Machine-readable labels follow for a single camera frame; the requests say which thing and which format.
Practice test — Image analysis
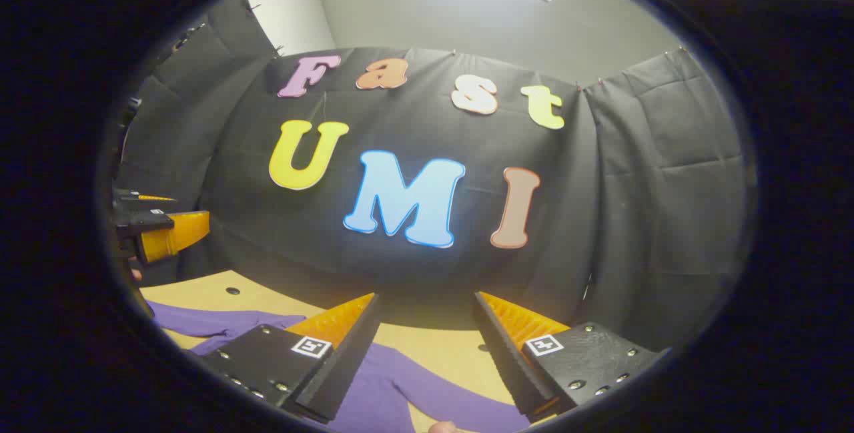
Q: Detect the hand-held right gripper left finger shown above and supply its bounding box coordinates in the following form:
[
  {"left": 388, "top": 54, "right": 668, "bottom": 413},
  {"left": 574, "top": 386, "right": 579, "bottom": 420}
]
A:
[{"left": 189, "top": 292, "right": 381, "bottom": 424}]

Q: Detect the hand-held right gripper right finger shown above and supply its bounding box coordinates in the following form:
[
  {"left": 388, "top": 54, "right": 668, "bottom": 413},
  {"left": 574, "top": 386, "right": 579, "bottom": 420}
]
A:
[{"left": 474, "top": 291, "right": 668, "bottom": 420}]

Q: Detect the purple shirt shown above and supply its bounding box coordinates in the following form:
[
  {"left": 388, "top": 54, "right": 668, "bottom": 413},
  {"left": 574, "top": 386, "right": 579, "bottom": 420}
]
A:
[{"left": 145, "top": 300, "right": 531, "bottom": 433}]

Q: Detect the black backdrop cloth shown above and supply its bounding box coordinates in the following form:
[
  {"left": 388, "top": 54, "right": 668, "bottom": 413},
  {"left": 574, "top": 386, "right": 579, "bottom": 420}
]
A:
[{"left": 110, "top": 0, "right": 748, "bottom": 354}]

